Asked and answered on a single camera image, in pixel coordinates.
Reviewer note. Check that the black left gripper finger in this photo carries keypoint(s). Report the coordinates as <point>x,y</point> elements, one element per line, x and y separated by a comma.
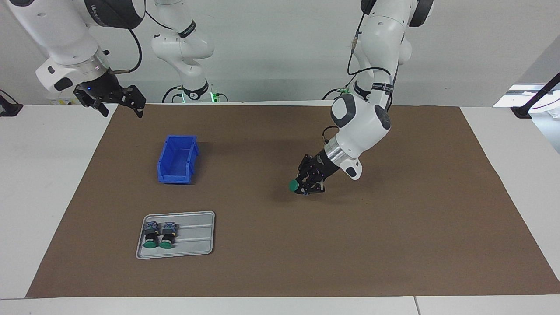
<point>316,187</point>
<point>306,168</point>

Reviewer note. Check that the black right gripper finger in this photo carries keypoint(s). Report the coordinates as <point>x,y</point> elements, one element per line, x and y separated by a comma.
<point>99,105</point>
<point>133,99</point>

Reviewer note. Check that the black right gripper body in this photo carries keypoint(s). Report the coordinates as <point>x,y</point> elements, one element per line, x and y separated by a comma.
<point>98,87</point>

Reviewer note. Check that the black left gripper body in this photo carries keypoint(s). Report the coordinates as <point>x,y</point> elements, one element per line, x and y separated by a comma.
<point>326,164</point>

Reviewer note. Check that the green push button switch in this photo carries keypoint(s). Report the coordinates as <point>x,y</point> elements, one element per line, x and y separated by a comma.
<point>151,236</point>
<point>167,236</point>
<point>293,186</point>

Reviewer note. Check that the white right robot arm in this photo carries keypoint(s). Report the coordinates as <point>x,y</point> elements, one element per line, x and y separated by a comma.
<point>65,35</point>

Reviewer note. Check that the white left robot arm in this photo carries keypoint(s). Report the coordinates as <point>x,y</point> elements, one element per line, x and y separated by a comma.
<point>380,43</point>

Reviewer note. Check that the white cardboard boxes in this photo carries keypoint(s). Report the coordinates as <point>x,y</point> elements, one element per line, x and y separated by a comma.
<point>61,100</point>

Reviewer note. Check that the brown table mat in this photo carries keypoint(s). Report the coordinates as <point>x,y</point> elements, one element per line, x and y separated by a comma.
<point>306,240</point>

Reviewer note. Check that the blue plastic bin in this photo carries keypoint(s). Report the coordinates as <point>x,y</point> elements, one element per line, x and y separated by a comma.
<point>177,159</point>

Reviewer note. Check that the black table clamp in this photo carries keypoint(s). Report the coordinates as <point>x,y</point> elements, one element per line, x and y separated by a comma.
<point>8,108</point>

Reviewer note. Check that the silver metal tray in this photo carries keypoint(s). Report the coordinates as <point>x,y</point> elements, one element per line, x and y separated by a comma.
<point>192,236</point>

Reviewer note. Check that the black angled stand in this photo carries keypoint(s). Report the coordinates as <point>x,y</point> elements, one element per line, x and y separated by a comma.
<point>520,111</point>

